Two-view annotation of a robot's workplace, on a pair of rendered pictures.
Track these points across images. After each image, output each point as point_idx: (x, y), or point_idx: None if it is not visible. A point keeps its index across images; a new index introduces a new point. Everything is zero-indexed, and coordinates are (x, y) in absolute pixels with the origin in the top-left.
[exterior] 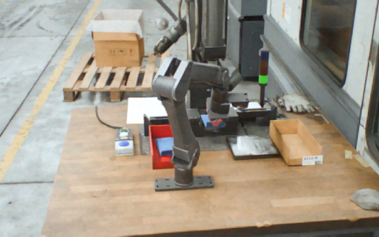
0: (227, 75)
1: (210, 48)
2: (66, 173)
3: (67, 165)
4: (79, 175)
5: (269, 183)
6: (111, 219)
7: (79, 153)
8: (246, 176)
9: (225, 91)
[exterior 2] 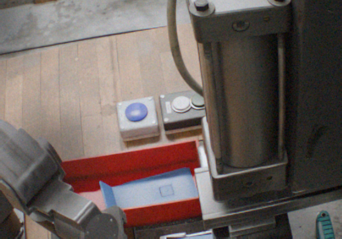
0: (8, 192)
1: (204, 140)
2: (63, 57)
3: (87, 52)
4: (54, 76)
5: None
6: None
7: (134, 55)
8: None
9: (32, 217)
